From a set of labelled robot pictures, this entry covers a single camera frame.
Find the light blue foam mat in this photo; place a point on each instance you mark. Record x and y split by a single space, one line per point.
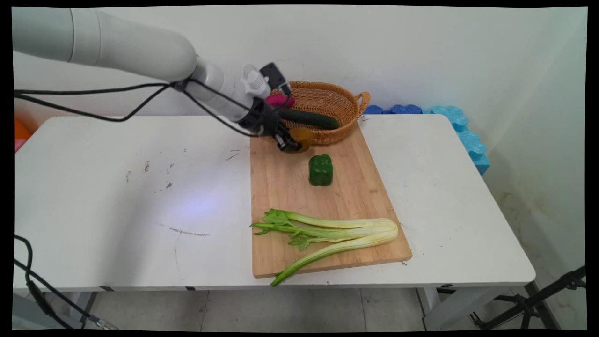
470 140

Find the green celery bunch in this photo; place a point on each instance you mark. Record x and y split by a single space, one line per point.
346 231

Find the magenta toy vegetable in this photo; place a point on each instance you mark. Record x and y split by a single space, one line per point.
281 99

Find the black tripod stand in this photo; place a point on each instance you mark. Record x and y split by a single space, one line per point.
531 304

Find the white table leg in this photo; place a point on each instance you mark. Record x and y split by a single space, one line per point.
451 306

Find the green bell pepper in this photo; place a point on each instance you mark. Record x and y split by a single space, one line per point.
320 170

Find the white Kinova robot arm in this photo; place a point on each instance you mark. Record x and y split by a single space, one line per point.
117 44

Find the brown potato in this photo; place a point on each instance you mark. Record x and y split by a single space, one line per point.
305 138

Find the woven wicker basket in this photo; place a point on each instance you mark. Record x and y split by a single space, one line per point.
327 100

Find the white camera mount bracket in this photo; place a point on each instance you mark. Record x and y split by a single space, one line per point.
255 82

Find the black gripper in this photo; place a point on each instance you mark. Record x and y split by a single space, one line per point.
261 119

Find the long dark green cucumber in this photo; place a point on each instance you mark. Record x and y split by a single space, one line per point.
313 119

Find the orange object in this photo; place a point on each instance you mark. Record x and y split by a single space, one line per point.
20 131

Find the wooden cutting board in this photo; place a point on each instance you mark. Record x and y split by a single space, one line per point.
348 196

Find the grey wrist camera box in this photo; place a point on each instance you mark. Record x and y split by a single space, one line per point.
276 77

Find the dark blue foam mat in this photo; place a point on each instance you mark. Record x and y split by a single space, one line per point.
406 109

